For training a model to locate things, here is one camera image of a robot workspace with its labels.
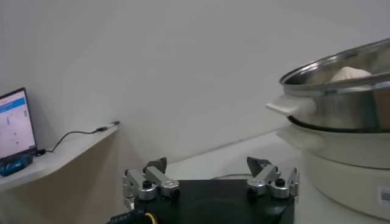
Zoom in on cream electric cooker base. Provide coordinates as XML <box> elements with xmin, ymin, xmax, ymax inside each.
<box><xmin>275</xmin><ymin>123</ymin><xmax>390</xmax><ymax>222</ymax></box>

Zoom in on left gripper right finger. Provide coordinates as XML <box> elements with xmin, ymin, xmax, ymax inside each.
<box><xmin>246</xmin><ymin>156</ymin><xmax>301</xmax><ymax>205</ymax></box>

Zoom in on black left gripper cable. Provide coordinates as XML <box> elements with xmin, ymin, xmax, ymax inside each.
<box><xmin>105</xmin><ymin>209</ymin><xmax>158</xmax><ymax>224</ymax></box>

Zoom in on black cable with adapter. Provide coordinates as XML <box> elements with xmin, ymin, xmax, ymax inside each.
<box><xmin>35</xmin><ymin>121</ymin><xmax>121</xmax><ymax>156</ymax></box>

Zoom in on white side table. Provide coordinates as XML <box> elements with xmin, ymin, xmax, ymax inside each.
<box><xmin>0</xmin><ymin>124</ymin><xmax>120</xmax><ymax>193</ymax></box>

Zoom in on stainless steel steamer basket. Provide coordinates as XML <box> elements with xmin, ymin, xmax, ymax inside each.
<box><xmin>265</xmin><ymin>38</ymin><xmax>390</xmax><ymax>134</ymax></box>

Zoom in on black laptop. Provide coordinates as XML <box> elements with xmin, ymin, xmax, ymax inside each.
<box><xmin>0</xmin><ymin>87</ymin><xmax>38</xmax><ymax>162</ymax></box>

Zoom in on white steamed baozi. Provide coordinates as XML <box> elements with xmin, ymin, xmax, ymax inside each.
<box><xmin>330</xmin><ymin>66</ymin><xmax>373</xmax><ymax>83</ymax></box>

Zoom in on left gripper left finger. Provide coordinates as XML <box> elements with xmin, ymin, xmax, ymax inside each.
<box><xmin>121</xmin><ymin>156</ymin><xmax>181</xmax><ymax>211</ymax></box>

